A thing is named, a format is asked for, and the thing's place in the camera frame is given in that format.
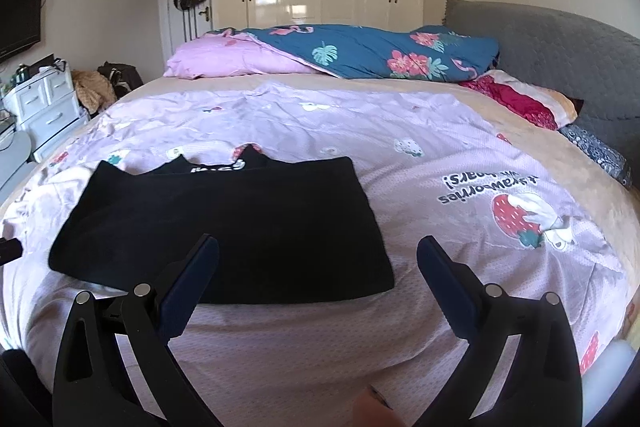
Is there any white round table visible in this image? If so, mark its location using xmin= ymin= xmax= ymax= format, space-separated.
xmin=0 ymin=129 xmax=32 ymax=192

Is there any blue floral quilt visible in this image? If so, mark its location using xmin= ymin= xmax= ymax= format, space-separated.
xmin=164 ymin=24 xmax=501 ymax=82

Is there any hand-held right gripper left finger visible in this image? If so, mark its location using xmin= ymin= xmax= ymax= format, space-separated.
xmin=51 ymin=233 xmax=221 ymax=427

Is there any red patterned pillow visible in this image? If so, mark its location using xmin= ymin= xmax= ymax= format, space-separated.
xmin=457 ymin=69 xmax=583 ymax=131

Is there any grey padded headboard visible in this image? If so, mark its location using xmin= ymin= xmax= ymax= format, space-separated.
xmin=444 ymin=0 xmax=640 ymax=188

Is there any tan cloth bundle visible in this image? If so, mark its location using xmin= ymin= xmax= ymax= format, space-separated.
xmin=71 ymin=69 xmax=117 ymax=118

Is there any person's right hand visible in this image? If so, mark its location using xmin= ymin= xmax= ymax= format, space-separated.
xmin=352 ymin=384 xmax=406 ymax=427

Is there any black television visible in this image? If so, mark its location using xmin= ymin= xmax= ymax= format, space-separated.
xmin=0 ymin=0 xmax=42 ymax=60

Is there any white drawer cabinet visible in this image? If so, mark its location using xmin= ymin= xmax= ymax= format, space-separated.
xmin=2 ymin=66 xmax=88 ymax=150

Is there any black garment with white lettering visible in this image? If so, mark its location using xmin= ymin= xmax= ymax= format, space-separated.
xmin=48 ymin=144 xmax=396 ymax=305

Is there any white door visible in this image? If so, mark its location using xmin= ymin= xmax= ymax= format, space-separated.
xmin=159 ymin=0 xmax=213 ymax=58

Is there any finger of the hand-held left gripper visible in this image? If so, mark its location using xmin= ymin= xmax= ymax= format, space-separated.
xmin=0 ymin=237 xmax=23 ymax=265

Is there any dark patterned pillow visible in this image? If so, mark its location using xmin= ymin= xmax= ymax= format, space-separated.
xmin=557 ymin=123 xmax=632 ymax=188

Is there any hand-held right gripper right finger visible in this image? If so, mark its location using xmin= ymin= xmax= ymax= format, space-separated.
xmin=416 ymin=234 xmax=583 ymax=427

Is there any beige bed cover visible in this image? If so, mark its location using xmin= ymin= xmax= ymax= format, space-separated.
xmin=0 ymin=72 xmax=640 ymax=258

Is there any black bag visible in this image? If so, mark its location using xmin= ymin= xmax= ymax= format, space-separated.
xmin=97 ymin=62 xmax=145 ymax=100

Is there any pink strawberry print bedsheet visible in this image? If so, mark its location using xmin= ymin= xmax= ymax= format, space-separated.
xmin=0 ymin=82 xmax=631 ymax=427

